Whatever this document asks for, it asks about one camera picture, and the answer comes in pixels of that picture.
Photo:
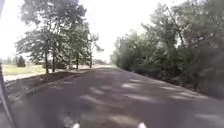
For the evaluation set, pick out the grey asphalt road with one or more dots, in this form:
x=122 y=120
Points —
x=113 y=100

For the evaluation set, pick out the row of trees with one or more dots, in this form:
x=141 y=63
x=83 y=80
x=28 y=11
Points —
x=53 y=36

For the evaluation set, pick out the robot's own part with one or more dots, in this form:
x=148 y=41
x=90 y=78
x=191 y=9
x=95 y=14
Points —
x=142 y=125
x=76 y=125

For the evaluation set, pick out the dense green wood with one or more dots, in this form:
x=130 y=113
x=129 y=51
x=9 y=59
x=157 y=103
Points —
x=180 y=50

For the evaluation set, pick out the dirt verge strip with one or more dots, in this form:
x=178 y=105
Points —
x=33 y=83

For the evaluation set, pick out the pale grass field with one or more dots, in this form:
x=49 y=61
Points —
x=23 y=69

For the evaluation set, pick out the small dark conifer tree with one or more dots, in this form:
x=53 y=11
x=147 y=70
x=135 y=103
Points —
x=21 y=62

